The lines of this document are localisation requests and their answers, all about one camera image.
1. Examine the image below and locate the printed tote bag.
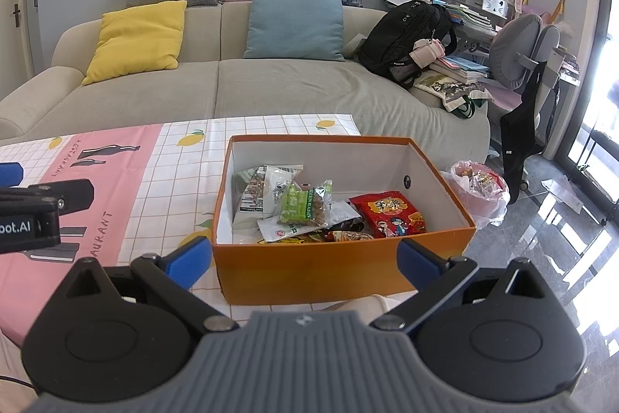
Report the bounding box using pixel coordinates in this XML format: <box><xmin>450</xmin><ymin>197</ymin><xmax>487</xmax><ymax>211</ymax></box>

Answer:
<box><xmin>413</xmin><ymin>74</ymin><xmax>491</xmax><ymax>120</ymax></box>

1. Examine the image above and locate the grey desk chair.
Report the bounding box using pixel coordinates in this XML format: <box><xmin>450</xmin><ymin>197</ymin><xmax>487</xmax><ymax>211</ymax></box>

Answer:
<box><xmin>488</xmin><ymin>14</ymin><xmax>574</xmax><ymax>201</ymax></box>

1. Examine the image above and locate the stack of books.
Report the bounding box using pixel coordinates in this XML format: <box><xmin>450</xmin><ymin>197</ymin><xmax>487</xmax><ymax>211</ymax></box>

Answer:
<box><xmin>430</xmin><ymin>55</ymin><xmax>494</xmax><ymax>85</ymax></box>

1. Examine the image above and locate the clear white-label packet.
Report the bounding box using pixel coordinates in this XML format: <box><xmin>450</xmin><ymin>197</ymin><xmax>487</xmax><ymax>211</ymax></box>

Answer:
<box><xmin>328</xmin><ymin>199</ymin><xmax>363</xmax><ymax>231</ymax></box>

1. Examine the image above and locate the orange sticks snack packet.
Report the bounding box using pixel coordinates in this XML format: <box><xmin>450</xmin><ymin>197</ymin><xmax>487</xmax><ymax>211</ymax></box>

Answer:
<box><xmin>329</xmin><ymin>229</ymin><xmax>375</xmax><ymax>243</ymax></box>

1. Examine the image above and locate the pink bagged trash bin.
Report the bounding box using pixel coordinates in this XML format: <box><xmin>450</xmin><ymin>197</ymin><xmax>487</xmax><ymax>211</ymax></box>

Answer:
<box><xmin>442</xmin><ymin>159</ymin><xmax>511</xmax><ymax>227</ymax></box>

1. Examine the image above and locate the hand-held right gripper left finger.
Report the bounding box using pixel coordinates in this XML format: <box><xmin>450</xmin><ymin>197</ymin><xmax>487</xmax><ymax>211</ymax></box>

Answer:
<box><xmin>51</xmin><ymin>236</ymin><xmax>240</xmax><ymax>336</ymax></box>

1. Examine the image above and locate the white text-printed snack packet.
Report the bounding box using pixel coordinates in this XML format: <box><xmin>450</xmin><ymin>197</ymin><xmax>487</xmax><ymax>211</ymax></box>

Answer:
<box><xmin>233</xmin><ymin>173</ymin><xmax>274</xmax><ymax>227</ymax></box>

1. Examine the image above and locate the orange cardboard box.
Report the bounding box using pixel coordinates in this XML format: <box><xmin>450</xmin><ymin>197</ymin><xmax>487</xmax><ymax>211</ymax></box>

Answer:
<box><xmin>212</xmin><ymin>134</ymin><xmax>477</xmax><ymax>306</ymax></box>

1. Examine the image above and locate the blue pillow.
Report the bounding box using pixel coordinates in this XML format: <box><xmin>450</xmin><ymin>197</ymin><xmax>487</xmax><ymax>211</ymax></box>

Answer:
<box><xmin>243</xmin><ymin>0</ymin><xmax>346</xmax><ymax>62</ymax></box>

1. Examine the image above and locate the beige sofa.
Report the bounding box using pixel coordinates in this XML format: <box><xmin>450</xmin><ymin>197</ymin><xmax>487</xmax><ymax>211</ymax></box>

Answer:
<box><xmin>0</xmin><ymin>0</ymin><xmax>491</xmax><ymax>159</ymax></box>

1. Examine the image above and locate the black garment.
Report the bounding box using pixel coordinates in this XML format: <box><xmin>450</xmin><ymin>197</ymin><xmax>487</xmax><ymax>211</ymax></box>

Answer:
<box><xmin>499</xmin><ymin>60</ymin><xmax>549</xmax><ymax>201</ymax></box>

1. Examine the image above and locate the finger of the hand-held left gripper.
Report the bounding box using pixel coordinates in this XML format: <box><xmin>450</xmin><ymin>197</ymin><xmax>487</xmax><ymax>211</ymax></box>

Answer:
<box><xmin>0</xmin><ymin>180</ymin><xmax>95</xmax><ymax>214</ymax></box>
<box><xmin>0</xmin><ymin>161</ymin><xmax>24</xmax><ymax>189</ymax></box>

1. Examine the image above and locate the red snack packet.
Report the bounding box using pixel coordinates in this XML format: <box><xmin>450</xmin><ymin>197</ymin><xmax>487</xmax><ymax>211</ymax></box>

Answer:
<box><xmin>348</xmin><ymin>191</ymin><xmax>427</xmax><ymax>240</ymax></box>

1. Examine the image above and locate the black cable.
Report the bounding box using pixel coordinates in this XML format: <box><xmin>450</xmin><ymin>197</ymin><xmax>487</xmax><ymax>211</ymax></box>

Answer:
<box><xmin>0</xmin><ymin>374</ymin><xmax>37</xmax><ymax>389</ymax></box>

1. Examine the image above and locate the black backpack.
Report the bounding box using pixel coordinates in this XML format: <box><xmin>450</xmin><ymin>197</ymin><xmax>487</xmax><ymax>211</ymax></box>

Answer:
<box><xmin>359</xmin><ymin>0</ymin><xmax>458</xmax><ymax>85</ymax></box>

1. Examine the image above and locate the pink bottle pouch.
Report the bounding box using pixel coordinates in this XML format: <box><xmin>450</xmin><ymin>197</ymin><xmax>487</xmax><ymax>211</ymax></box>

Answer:
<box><xmin>410</xmin><ymin>38</ymin><xmax>446</xmax><ymax>68</ymax></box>

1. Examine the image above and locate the pale pink clothing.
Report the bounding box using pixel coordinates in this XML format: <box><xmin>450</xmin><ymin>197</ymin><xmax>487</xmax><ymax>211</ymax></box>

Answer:
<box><xmin>0</xmin><ymin>331</ymin><xmax>34</xmax><ymax>394</ymax></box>

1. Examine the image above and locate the yellow pillow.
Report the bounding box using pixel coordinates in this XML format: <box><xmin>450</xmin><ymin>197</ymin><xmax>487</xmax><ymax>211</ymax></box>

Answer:
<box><xmin>81</xmin><ymin>0</ymin><xmax>188</xmax><ymax>86</ymax></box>

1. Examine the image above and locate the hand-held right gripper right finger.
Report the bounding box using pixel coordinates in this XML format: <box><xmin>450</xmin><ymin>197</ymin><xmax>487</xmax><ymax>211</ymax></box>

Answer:
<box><xmin>370</xmin><ymin>238</ymin><xmax>569</xmax><ymax>335</ymax></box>

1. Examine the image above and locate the black framed glass door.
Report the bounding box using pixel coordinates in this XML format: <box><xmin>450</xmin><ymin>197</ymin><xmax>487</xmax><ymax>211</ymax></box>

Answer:
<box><xmin>556</xmin><ymin>0</ymin><xmax>619</xmax><ymax>230</ymax></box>

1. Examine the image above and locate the white blue-print snack packet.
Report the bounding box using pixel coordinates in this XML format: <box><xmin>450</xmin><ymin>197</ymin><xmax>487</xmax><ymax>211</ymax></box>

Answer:
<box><xmin>265</xmin><ymin>165</ymin><xmax>305</xmax><ymax>207</ymax></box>

